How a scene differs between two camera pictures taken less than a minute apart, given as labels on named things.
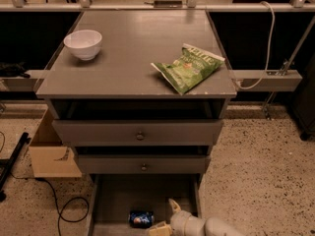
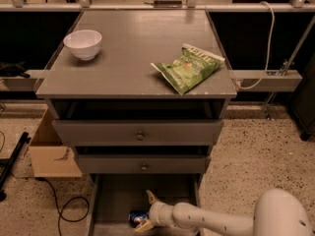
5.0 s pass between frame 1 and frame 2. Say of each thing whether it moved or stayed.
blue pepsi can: stayed
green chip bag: stayed
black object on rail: stayed
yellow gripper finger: moved
